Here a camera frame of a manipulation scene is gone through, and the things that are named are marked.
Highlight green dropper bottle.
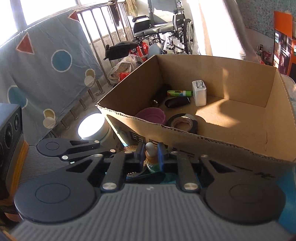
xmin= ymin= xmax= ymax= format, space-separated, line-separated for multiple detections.
xmin=145 ymin=142 xmax=160 ymax=173

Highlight black car key fob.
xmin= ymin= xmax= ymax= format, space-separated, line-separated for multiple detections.
xmin=165 ymin=96 xmax=190 ymax=108

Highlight white power adapter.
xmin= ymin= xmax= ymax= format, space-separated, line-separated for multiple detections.
xmin=192 ymin=80 xmax=207 ymax=107

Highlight green glue stick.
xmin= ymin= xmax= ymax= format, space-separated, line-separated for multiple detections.
xmin=167 ymin=90 xmax=192 ymax=97

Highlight pink plastic bowl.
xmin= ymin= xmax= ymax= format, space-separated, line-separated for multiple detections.
xmin=135 ymin=108 xmax=167 ymax=125

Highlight black cylindrical tube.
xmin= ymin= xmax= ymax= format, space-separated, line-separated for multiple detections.
xmin=150 ymin=84 xmax=171 ymax=108

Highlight black speaker box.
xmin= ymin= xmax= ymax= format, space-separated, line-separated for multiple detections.
xmin=0 ymin=103 xmax=25 ymax=200

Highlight white supplement bottle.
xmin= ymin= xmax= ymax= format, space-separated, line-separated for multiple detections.
xmin=78 ymin=113 xmax=123 ymax=151

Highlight black jar gold lid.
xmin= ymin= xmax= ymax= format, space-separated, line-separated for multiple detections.
xmin=123 ymin=145 xmax=137 ymax=154

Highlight black tape roll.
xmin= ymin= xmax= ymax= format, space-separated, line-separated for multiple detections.
xmin=166 ymin=113 xmax=198 ymax=134

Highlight brown cardboard box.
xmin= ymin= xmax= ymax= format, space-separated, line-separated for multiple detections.
xmin=97 ymin=55 xmax=295 ymax=162

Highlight grey patterned bedsheet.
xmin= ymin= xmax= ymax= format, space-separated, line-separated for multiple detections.
xmin=1 ymin=10 xmax=103 ymax=145

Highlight orange product box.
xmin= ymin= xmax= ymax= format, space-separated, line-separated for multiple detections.
xmin=273 ymin=11 xmax=295 ymax=82

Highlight black scooter seat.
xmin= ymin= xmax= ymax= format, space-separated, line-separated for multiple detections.
xmin=104 ymin=41 xmax=138 ymax=61

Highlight metal railing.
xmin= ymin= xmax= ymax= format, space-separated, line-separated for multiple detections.
xmin=76 ymin=0 xmax=139 ymax=130

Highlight wheelchair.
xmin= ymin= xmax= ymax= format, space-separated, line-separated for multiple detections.
xmin=132 ymin=1 xmax=194 ymax=55

